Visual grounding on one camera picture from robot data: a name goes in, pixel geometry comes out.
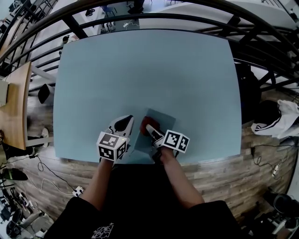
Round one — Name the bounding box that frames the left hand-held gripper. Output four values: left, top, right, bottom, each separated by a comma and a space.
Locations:
96, 114, 135, 162

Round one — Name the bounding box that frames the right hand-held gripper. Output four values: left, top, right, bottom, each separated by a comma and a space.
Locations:
145, 124, 191, 164

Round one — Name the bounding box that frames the red-brown cloth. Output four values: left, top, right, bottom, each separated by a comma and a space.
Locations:
139, 116, 161, 137

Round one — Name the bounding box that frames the grey pad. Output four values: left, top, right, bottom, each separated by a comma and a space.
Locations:
128, 107, 177, 158

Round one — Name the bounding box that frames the person's left forearm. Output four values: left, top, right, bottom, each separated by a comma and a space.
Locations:
81, 158, 115, 211

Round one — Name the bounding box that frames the person's right forearm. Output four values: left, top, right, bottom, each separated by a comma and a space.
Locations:
159, 146, 206, 209

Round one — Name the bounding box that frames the person's black shirt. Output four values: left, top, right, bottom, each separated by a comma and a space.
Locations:
43, 163, 242, 239

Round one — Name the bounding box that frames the grey trash bin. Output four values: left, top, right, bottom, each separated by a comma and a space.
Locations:
37, 83, 55, 105

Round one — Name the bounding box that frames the black bag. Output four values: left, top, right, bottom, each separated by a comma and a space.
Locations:
234, 63, 262, 125

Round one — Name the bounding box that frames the wooden side table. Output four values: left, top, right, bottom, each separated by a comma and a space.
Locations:
0, 61, 32, 151

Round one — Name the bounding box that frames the black flat device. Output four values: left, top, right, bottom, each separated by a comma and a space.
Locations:
2, 167, 29, 182

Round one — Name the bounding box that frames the white box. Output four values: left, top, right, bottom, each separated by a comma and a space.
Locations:
0, 80, 9, 107

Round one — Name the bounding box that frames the white jacket with black stripes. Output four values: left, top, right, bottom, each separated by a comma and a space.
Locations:
250, 99, 299, 139

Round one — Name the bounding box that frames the black floor cable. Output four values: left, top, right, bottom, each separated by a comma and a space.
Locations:
250, 143, 293, 169

